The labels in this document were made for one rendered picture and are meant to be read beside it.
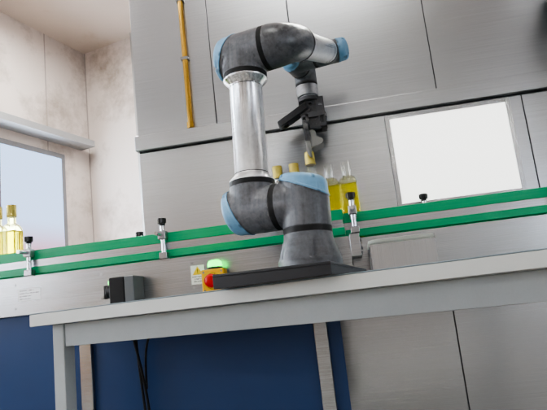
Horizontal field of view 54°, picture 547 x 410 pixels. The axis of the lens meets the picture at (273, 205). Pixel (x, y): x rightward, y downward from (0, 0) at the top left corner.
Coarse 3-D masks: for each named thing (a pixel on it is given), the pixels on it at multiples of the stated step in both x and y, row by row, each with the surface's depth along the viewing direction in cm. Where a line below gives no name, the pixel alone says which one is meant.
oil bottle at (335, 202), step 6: (330, 180) 179; (336, 180) 179; (330, 186) 178; (336, 186) 178; (330, 192) 178; (336, 192) 178; (330, 198) 178; (336, 198) 177; (330, 204) 177; (336, 204) 177; (330, 210) 177
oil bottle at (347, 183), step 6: (342, 180) 178; (348, 180) 178; (354, 180) 177; (342, 186) 177; (348, 186) 177; (354, 186) 177; (342, 192) 177; (342, 198) 177; (354, 198) 176; (342, 204) 177; (348, 204) 176; (354, 204) 176; (360, 210) 176
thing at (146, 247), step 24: (336, 216) 166; (120, 240) 175; (144, 240) 174; (168, 240) 173; (192, 240) 172; (216, 240) 171; (240, 240) 169; (264, 240) 168; (0, 264) 181; (24, 264) 179; (48, 264) 178; (72, 264) 176; (96, 264) 175
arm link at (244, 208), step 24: (216, 48) 141; (240, 48) 138; (216, 72) 143; (240, 72) 137; (264, 72) 140; (240, 96) 138; (240, 120) 136; (264, 120) 139; (240, 144) 135; (264, 144) 137; (240, 168) 134; (264, 168) 135; (240, 192) 131; (264, 192) 129; (240, 216) 131; (264, 216) 128
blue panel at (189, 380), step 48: (0, 336) 177; (48, 336) 174; (192, 336) 167; (240, 336) 164; (288, 336) 162; (336, 336) 160; (0, 384) 174; (48, 384) 171; (96, 384) 169; (192, 384) 164; (240, 384) 162; (288, 384) 160; (336, 384) 158
